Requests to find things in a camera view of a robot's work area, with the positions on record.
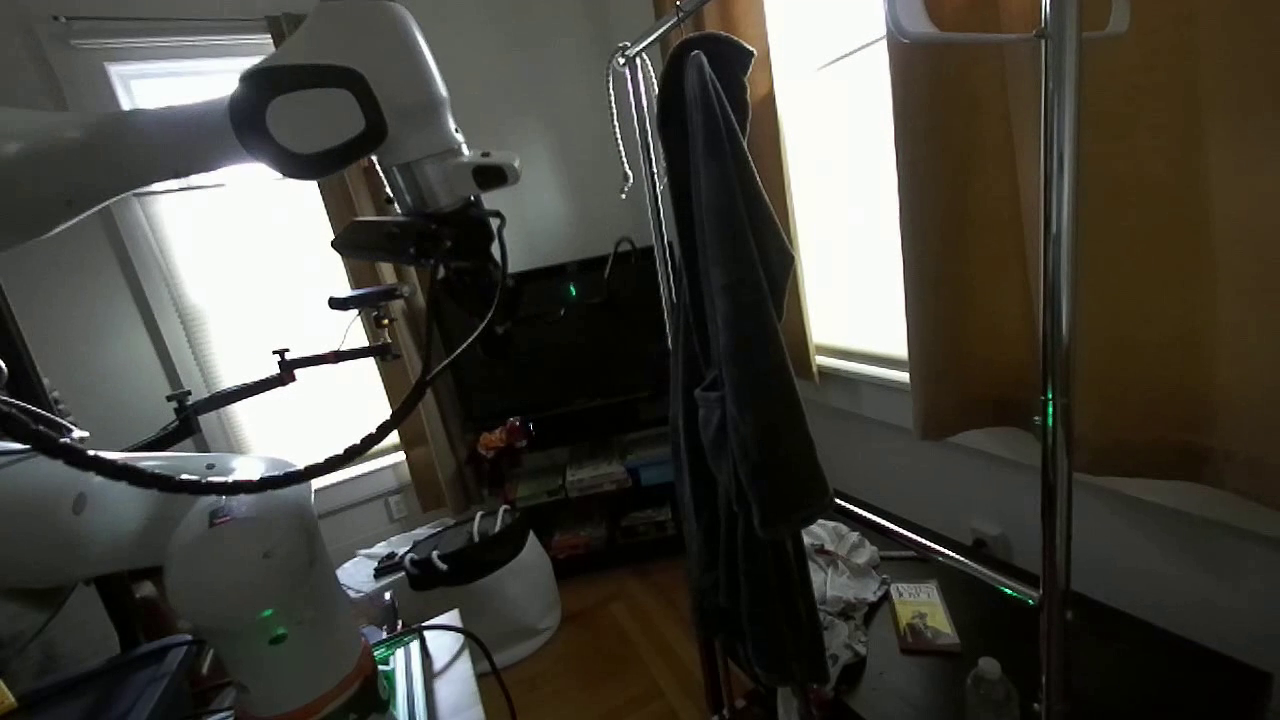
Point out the black television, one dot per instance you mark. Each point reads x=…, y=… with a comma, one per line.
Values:
x=585, y=344

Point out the white plastic clothes hanger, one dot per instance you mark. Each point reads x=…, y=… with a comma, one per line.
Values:
x=625, y=125

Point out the wide mustard curtain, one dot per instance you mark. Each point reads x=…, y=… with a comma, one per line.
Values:
x=1174, y=241

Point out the red flower bunch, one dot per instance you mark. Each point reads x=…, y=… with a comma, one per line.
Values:
x=501, y=444

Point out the black stereo camera bar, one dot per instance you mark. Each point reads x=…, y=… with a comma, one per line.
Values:
x=366, y=298

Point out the white round basket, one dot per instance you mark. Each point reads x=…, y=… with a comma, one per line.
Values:
x=523, y=609

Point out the metal clothes hanging rack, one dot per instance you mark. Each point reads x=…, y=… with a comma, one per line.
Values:
x=1056, y=266

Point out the dark media shelf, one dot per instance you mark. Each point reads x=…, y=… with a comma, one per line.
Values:
x=601, y=512

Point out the large bright window blind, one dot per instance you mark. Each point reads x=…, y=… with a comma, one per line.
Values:
x=264, y=332

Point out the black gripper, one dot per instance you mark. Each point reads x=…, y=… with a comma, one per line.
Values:
x=464, y=237

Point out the brown curtain strip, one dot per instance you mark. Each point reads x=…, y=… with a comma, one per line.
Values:
x=425, y=442

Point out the narrow mustard curtain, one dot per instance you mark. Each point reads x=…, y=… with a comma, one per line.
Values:
x=741, y=15

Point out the white crumpled cloth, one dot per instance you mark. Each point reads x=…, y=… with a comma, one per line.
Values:
x=841, y=575

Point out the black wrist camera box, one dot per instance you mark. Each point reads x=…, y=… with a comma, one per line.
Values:
x=380, y=241

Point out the white rounded plastic bar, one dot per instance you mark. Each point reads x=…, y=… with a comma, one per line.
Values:
x=904, y=26

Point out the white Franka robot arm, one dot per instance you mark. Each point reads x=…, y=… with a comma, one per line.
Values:
x=344, y=66

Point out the dark bath robe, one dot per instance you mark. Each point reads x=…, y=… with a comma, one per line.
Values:
x=727, y=373

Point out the green-lit control box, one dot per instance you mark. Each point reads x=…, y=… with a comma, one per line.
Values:
x=400, y=673

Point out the yellow book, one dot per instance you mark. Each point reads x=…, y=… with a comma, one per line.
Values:
x=924, y=619

